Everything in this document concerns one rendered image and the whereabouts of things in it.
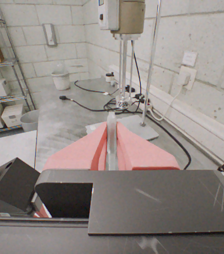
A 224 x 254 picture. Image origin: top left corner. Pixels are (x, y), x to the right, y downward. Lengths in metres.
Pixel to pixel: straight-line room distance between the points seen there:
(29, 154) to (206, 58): 0.78
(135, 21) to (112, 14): 0.07
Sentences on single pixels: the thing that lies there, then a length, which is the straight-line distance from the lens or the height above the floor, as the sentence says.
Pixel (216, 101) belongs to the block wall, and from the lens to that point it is 0.65.
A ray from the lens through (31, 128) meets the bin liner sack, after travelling 1.87.
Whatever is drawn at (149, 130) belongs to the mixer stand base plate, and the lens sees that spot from 0.67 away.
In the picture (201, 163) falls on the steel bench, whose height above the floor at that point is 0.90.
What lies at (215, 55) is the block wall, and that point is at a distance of 0.65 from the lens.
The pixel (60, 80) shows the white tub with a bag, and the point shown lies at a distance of 1.17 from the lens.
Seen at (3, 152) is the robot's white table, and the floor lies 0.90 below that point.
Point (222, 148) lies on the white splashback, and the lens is 0.62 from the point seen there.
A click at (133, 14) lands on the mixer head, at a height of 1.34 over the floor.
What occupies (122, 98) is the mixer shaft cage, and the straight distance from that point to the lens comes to 0.56.
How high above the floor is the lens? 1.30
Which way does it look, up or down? 36 degrees down
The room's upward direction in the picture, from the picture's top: 1 degrees counter-clockwise
